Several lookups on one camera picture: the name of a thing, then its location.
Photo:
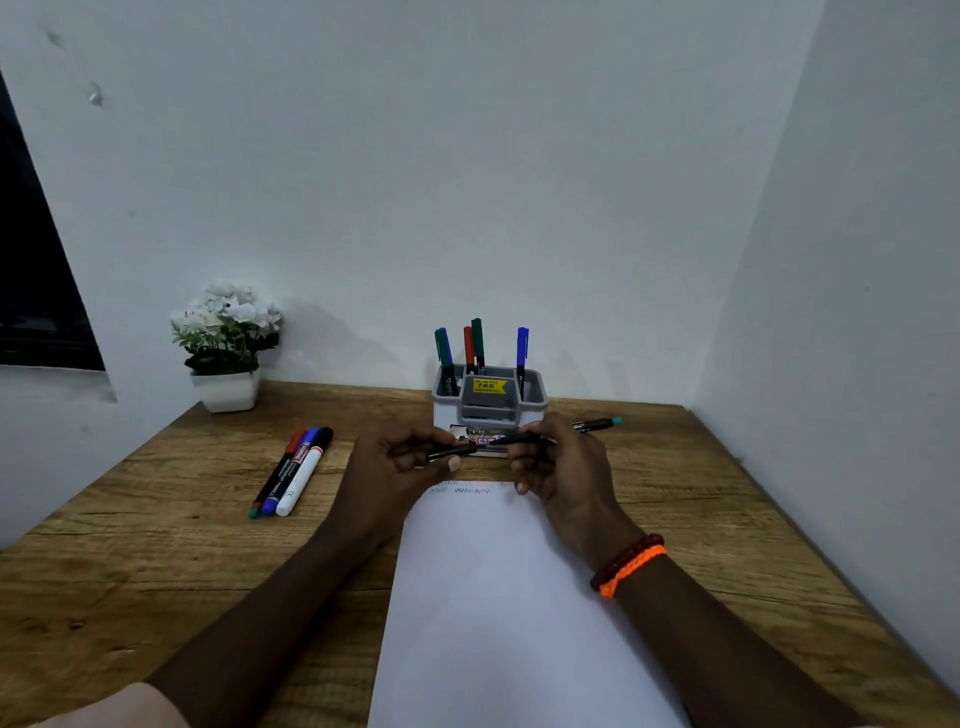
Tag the person's left thumb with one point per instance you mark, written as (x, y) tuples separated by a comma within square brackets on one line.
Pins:
[(439, 465)]

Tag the person's left forearm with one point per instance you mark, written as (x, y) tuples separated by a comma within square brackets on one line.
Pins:
[(262, 637)]

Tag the dark window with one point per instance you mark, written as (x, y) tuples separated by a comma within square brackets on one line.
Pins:
[(37, 300)]

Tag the grey desk organizer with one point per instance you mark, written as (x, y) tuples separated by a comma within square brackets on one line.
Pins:
[(491, 401)]

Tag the white paper sheet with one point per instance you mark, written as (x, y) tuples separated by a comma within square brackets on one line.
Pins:
[(495, 615)]

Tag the black pen with green end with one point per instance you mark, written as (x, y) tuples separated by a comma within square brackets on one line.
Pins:
[(596, 425)]

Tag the person's left hand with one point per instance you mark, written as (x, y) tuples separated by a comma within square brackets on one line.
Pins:
[(375, 480)]

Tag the black pen with red cap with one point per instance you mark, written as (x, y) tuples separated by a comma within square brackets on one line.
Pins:
[(276, 477)]

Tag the person's right forearm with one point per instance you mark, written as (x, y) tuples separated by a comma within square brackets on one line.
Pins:
[(712, 652)]

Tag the person's right hand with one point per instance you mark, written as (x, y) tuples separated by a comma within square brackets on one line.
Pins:
[(574, 480)]

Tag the green cap pen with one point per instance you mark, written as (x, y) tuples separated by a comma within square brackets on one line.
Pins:
[(445, 356), (478, 341)]

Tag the white flower plant in pot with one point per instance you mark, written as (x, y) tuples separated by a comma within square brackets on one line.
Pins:
[(225, 337)]

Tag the blue cap pen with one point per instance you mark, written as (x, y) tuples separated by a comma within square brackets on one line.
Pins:
[(522, 352)]

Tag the person's right fingers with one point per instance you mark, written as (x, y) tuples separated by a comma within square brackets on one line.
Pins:
[(534, 465)]

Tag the blue marker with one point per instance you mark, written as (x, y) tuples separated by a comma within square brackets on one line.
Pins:
[(291, 471)]

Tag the small silver printed packet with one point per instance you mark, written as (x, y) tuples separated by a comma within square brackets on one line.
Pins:
[(486, 436)]

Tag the white marker with black cap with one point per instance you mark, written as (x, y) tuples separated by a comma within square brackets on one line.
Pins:
[(304, 472)]

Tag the light pink sleeve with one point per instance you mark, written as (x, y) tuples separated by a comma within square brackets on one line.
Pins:
[(120, 709)]

